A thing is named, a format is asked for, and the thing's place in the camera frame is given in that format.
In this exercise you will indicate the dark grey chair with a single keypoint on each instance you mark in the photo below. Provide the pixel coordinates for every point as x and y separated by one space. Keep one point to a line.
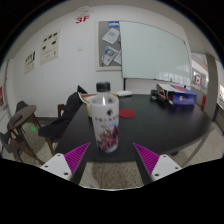
20 106

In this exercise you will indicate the red floor number sign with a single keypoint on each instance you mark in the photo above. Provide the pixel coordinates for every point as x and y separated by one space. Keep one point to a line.
82 19

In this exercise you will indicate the red flag picture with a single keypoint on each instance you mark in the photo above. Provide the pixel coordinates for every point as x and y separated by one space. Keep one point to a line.
198 79

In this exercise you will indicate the large wall poster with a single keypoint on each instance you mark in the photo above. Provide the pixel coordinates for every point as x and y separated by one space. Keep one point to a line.
50 46

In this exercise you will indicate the large whiteboard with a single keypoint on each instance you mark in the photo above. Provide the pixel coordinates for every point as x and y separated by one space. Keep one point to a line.
151 50

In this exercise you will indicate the clear bottle with white label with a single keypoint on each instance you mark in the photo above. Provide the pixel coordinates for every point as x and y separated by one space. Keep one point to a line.
106 123

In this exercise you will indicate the blue and white cardboard box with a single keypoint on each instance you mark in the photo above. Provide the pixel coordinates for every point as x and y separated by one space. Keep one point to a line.
181 96

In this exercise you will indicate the black jacket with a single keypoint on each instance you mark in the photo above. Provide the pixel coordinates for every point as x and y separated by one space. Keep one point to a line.
65 116

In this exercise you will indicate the flat round red coaster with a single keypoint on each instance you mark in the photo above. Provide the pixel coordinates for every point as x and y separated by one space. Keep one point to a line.
127 113

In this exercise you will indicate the wooden chair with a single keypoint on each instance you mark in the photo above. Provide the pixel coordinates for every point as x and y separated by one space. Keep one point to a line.
61 109

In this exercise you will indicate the black and red tool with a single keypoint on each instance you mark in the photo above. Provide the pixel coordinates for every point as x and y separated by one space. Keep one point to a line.
157 95

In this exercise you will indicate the small wall poster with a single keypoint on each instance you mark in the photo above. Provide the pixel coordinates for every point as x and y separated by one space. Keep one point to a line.
30 62

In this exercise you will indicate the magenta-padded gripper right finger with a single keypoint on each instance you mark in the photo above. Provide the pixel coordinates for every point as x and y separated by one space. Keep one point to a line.
148 158

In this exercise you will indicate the white ceiling device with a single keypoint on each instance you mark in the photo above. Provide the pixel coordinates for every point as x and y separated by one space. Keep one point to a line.
86 10

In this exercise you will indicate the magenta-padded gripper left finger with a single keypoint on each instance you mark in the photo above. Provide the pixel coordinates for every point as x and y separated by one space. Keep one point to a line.
74 158

